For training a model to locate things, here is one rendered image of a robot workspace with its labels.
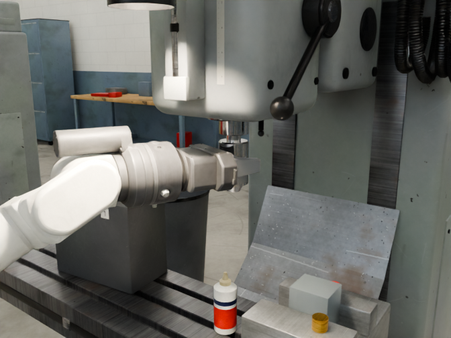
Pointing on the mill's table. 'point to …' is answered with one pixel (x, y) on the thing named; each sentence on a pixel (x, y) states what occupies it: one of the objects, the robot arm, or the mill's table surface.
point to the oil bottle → (225, 306)
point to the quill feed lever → (323, 15)
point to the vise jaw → (285, 324)
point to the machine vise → (353, 312)
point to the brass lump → (319, 322)
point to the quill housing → (242, 60)
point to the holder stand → (118, 248)
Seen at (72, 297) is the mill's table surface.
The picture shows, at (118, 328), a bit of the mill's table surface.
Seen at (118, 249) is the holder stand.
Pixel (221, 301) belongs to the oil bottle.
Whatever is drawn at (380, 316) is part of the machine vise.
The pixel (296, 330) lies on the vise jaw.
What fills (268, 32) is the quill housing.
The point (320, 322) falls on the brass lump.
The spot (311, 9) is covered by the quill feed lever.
